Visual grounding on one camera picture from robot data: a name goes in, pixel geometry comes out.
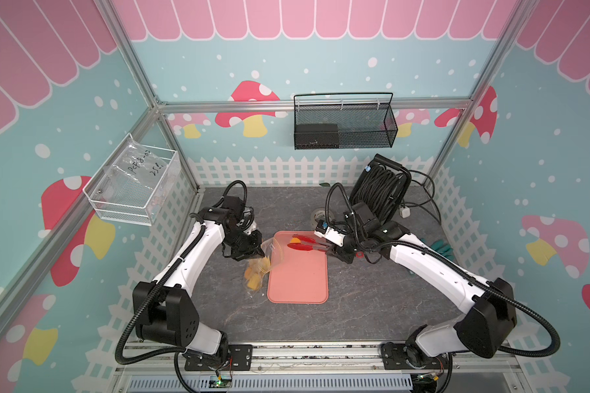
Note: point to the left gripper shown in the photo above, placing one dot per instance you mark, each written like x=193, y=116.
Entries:
x=252, y=251

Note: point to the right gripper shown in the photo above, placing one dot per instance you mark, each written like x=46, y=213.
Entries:
x=336, y=251

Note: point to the clear resealable bag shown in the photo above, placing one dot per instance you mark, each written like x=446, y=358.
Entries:
x=258, y=268

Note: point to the red kitchen tongs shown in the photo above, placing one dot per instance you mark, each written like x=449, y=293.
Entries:
x=307, y=244

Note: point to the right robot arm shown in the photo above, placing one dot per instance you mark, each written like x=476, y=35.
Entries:
x=488, y=309

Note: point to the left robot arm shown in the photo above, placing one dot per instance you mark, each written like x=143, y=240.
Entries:
x=165, y=320

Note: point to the clear tape roll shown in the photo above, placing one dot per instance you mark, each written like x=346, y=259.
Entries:
x=317, y=215

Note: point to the white power plug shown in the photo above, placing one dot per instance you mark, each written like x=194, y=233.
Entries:
x=405, y=212

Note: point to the pink tray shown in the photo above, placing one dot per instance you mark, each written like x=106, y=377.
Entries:
x=302, y=277

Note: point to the green rubber glove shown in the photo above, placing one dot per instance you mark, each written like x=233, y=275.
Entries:
x=444, y=249

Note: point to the black box in basket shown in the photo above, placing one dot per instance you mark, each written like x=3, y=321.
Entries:
x=316, y=136

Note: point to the black cable reel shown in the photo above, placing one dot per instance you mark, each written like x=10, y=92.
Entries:
x=382, y=186

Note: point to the black mesh wall basket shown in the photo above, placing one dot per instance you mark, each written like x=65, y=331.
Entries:
x=365, y=120

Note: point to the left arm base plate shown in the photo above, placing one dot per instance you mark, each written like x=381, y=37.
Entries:
x=232, y=358

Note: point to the white wire wall basket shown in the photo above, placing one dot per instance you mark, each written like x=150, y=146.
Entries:
x=132, y=186

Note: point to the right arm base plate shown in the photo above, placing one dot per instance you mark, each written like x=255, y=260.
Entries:
x=399, y=356

